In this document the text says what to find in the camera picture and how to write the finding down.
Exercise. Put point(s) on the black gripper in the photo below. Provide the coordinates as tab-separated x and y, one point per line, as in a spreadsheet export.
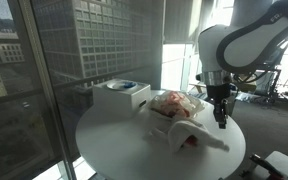
219	96

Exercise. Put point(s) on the red radish toy green leaves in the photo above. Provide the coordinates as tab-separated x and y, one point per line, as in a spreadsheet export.
191	141

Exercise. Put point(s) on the white terry cloth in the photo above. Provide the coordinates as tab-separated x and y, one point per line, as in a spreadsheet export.
184	130

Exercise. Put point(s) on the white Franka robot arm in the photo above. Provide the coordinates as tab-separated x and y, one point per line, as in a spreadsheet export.
247	50

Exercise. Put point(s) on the small blue object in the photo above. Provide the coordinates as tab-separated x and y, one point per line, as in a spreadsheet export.
129	85

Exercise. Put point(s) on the white plastic bag red print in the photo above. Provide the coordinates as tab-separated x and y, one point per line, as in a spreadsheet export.
177	103

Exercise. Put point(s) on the equipment cart with monitor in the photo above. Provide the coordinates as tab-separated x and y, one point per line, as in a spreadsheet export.
267	86

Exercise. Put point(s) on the red and black hand tool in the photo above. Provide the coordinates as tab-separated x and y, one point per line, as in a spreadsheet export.
264	165

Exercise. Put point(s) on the white square box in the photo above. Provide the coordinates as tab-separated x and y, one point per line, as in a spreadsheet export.
117	101

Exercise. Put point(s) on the white round plate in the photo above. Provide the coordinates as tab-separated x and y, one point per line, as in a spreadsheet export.
115	85

